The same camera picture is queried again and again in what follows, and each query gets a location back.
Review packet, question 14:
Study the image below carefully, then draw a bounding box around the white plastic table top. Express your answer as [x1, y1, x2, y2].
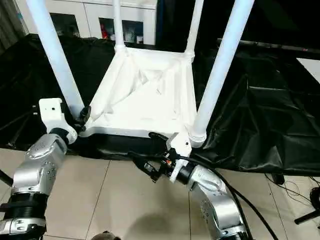
[78, 47, 196, 140]

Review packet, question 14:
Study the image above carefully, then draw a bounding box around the grey left robot foot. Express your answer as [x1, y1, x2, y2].
[92, 231, 121, 240]

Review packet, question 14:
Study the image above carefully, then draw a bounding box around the black metal stand leg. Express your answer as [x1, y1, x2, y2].
[0, 169, 15, 187]
[294, 209, 320, 225]

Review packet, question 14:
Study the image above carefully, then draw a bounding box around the white glass-door cabinet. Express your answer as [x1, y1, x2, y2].
[47, 0, 158, 46]

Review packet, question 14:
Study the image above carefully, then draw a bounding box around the black work mat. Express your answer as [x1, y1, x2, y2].
[0, 33, 320, 175]

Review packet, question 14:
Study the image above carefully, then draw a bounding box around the black case with gold label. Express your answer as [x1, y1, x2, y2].
[156, 0, 191, 51]

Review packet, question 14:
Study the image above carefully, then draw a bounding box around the grey curtain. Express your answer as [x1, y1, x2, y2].
[0, 0, 31, 53]

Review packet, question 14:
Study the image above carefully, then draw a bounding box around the dark metal rod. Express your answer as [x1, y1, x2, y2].
[217, 37, 320, 54]

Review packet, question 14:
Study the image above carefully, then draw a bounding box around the white flat board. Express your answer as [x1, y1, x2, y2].
[296, 57, 320, 83]

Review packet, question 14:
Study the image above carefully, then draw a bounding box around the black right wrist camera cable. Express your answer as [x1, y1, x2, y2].
[174, 154, 278, 240]

